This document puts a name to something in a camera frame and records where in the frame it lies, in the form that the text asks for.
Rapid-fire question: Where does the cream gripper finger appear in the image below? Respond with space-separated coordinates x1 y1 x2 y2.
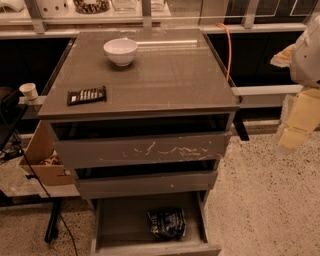
270 44 295 68
275 89 320 154

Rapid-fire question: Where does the blue chip bag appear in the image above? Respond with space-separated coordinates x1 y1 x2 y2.
148 208 186 240

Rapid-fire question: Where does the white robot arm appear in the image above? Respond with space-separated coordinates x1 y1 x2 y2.
270 16 320 154

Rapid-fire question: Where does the grey drawer cabinet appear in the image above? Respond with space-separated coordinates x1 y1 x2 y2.
37 27 241 256

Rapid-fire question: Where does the grey middle drawer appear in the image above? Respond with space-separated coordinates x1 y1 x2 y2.
76 170 217 199

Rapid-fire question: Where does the grey open bottom drawer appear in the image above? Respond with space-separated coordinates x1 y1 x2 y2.
91 192 221 256

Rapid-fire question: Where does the grey top drawer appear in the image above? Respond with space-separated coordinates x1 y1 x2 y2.
54 132 231 169

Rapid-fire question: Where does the white ceramic bowl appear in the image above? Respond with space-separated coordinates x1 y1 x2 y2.
103 38 138 66

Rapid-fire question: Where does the dark chocolate bar wrapper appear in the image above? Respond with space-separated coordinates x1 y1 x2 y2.
67 86 107 106

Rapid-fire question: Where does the jar of brown snacks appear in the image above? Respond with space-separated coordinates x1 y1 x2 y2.
73 0 110 14

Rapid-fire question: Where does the white perforated container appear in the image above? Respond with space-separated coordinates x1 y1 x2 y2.
36 0 69 18

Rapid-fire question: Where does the white paper cup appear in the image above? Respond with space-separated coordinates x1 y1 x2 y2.
19 83 39 101

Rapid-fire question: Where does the brown cardboard box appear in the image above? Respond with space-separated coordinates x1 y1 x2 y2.
19 121 74 186

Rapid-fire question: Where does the black stand leg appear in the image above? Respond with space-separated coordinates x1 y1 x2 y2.
44 198 62 243

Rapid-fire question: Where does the metal horizontal rail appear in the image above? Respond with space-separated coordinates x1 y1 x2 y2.
232 84 302 109

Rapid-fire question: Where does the orange cable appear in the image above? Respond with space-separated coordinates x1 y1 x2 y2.
214 22 233 82

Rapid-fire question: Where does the black floor cable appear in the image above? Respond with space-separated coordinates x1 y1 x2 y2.
0 109 79 256

